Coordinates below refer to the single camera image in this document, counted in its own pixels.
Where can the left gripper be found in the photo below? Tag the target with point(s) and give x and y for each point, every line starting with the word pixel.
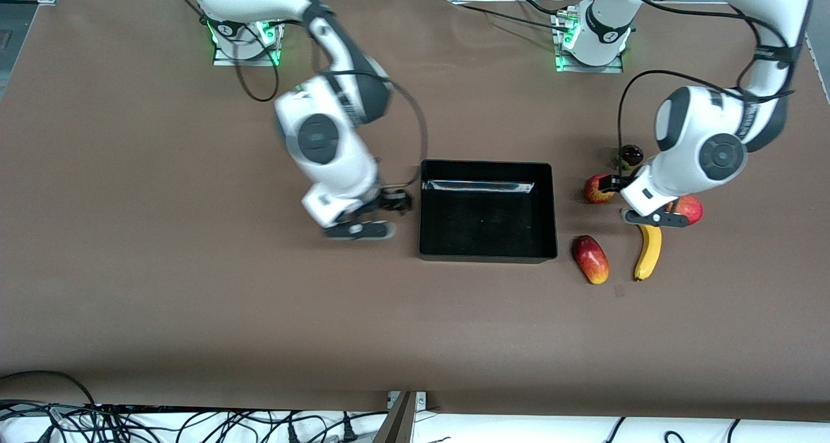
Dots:
pixel 611 183

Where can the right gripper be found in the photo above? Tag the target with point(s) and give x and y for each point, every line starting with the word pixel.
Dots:
pixel 391 202

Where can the red yellow apple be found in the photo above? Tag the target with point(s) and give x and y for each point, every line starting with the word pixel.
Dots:
pixel 592 192

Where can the yellow banana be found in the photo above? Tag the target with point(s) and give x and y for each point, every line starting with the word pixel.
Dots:
pixel 648 251

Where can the black plastic box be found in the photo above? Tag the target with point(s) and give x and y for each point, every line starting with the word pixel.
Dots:
pixel 486 222

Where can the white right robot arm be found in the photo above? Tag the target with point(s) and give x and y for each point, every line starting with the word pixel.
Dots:
pixel 318 138

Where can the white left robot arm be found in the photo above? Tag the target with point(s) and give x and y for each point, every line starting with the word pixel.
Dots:
pixel 707 144

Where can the dark purple mangosteen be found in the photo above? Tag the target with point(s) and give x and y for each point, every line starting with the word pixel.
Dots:
pixel 632 152

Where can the red yellow mango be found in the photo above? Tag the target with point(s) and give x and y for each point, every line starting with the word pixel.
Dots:
pixel 591 260

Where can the red orange round fruit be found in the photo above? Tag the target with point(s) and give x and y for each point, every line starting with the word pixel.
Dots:
pixel 692 208

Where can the grey metal pole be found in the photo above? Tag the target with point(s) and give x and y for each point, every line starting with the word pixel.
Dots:
pixel 397 423

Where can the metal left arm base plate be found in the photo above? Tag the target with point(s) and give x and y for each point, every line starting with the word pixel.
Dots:
pixel 590 69

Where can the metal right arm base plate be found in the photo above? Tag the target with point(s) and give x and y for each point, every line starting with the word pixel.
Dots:
pixel 259 61

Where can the small metal table bracket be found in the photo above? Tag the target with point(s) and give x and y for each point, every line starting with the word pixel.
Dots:
pixel 420 399

